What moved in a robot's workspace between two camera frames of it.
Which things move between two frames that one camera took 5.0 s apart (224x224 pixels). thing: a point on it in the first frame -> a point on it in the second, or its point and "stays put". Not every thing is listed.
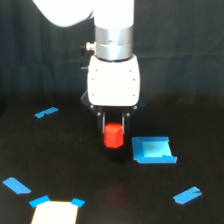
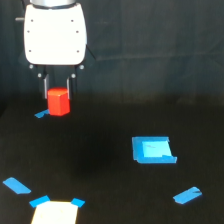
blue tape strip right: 187,195 stays put
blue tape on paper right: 78,202 stays put
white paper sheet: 55,212 stays put
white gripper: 114,85 -> 55,42
